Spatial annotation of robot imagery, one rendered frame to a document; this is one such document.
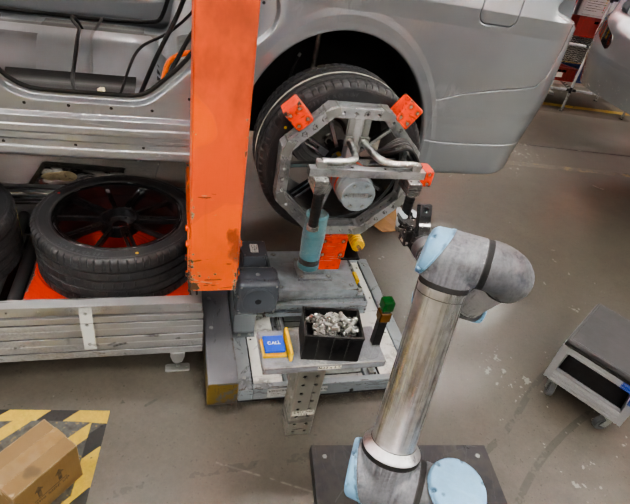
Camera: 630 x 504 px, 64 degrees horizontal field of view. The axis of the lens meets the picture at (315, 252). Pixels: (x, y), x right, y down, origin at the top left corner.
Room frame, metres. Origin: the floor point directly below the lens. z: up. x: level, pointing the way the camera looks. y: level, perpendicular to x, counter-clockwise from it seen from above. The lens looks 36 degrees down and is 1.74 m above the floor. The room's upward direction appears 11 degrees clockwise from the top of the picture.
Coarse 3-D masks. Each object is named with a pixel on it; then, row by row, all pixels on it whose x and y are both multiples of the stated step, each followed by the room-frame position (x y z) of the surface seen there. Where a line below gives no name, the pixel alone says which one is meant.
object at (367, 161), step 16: (384, 128) 2.05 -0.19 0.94; (320, 144) 1.80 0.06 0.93; (336, 144) 1.82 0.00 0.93; (384, 144) 2.06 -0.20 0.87; (368, 160) 1.87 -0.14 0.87; (400, 160) 1.90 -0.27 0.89; (288, 192) 1.75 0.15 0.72; (304, 192) 1.94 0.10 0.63; (384, 192) 1.89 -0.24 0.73; (304, 208) 1.78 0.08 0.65; (336, 208) 1.88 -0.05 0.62
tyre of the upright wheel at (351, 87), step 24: (312, 72) 1.93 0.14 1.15; (360, 72) 1.97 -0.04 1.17; (288, 96) 1.82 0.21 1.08; (312, 96) 1.76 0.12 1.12; (336, 96) 1.79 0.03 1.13; (360, 96) 1.82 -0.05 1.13; (384, 96) 1.85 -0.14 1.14; (264, 120) 1.82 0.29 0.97; (288, 120) 1.74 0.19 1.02; (264, 144) 1.72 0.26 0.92; (264, 168) 1.71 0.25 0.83; (264, 192) 1.72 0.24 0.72; (288, 216) 1.75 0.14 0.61
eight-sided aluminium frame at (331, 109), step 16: (320, 112) 1.73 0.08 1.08; (336, 112) 1.70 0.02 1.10; (352, 112) 1.73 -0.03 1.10; (368, 112) 1.75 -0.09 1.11; (384, 112) 1.76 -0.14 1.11; (304, 128) 1.67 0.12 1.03; (320, 128) 1.69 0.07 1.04; (400, 128) 1.79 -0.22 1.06; (288, 144) 1.65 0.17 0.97; (288, 160) 1.66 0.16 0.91; (288, 176) 1.66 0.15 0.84; (400, 192) 1.82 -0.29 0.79; (288, 208) 1.67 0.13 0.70; (384, 208) 1.80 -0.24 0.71; (336, 224) 1.75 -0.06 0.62; (352, 224) 1.77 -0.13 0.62; (368, 224) 1.78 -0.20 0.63
